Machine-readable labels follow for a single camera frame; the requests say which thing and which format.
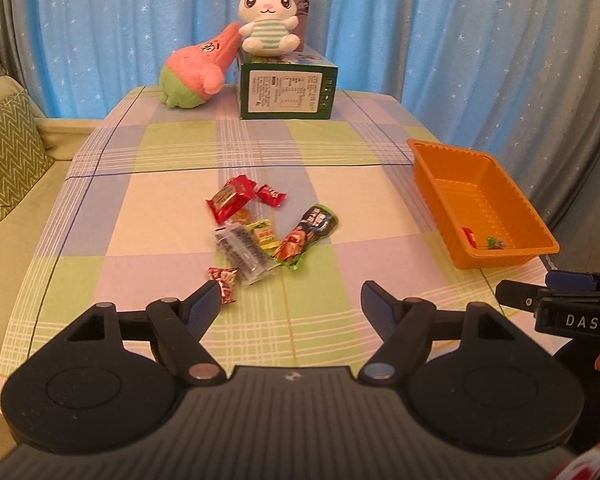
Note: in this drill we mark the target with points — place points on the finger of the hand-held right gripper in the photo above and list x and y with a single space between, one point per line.
572 280
517 296

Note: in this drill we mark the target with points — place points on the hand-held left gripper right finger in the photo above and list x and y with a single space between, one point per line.
375 303

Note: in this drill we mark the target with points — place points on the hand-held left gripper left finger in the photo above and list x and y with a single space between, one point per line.
205 306

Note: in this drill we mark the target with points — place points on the red white patterned candy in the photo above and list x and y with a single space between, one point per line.
223 282

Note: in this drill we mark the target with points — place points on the grey clear snack packet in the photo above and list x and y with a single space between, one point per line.
242 252

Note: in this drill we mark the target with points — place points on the yellow green snack packet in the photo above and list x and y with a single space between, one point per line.
262 235

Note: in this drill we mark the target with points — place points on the long green orange snack packet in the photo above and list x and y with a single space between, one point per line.
305 235

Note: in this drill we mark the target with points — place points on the large red snack packet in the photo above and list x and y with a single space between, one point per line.
227 197

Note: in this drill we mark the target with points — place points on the orange plastic basket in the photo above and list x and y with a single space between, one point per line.
460 200

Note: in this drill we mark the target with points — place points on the small green candy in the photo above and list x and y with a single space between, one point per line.
494 243

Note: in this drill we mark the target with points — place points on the small red candy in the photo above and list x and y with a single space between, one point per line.
271 195
470 236

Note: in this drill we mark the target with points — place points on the brown candy in clear wrapper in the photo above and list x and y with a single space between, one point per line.
241 218

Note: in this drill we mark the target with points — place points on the light green sofa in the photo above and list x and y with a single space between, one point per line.
15 260

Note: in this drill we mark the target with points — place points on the grey starry curtain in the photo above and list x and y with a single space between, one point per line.
10 20
530 85

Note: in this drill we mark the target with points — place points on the green carton with white label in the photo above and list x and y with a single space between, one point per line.
285 92

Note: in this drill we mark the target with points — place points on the pink and green plush toy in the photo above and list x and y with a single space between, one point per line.
195 67

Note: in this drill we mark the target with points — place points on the green zigzag cushion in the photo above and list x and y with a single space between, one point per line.
10 160

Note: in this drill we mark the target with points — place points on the white bunny plush toy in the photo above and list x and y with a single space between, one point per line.
267 30

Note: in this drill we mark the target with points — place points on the blue starry curtain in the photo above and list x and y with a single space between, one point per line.
130 20

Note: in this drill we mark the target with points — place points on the tall printed carton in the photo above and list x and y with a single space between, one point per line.
303 10

